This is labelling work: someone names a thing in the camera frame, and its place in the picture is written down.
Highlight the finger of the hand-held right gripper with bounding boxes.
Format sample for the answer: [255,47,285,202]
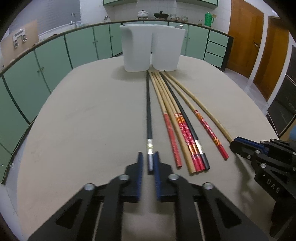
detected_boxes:
[230,140,296,178]
[233,137,296,156]

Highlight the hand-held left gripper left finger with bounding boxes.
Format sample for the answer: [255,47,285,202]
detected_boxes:
[28,152,144,241]

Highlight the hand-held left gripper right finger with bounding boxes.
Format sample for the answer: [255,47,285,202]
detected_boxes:
[154,152,270,241]

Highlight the red-ended bamboo chopstick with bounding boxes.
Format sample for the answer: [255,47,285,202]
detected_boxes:
[156,72,200,173]
[150,72,183,169]
[158,72,205,171]
[163,71,229,161]

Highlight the plain bamboo chopstick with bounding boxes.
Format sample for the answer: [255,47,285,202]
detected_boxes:
[153,72,195,175]
[165,70,233,143]

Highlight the black chopstick with silver end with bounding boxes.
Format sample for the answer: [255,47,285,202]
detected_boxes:
[159,72,211,169]
[146,71,155,175]

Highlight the white two-compartment utensil holder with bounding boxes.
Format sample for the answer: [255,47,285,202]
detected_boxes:
[120,24,186,72]

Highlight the black cabinet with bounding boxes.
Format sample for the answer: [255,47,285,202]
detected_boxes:
[267,45,296,138]

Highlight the wooden door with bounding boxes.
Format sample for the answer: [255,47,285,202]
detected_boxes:
[253,22,291,102]
[225,0,264,79]

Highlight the green drawer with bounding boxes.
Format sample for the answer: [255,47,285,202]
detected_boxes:
[204,52,224,68]
[208,31,230,48]
[206,42,226,57]

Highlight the green base cabinets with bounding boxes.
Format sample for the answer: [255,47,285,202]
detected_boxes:
[0,20,233,186]

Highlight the green upper cabinets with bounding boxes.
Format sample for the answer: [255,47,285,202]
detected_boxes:
[103,0,219,8]

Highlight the grey window blind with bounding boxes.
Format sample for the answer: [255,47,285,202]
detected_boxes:
[37,0,81,35]

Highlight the cardboard board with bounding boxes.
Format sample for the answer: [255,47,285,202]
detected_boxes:
[0,20,39,69]

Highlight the white bracket on cardboard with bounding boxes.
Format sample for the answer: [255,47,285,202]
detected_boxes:
[13,28,28,48]

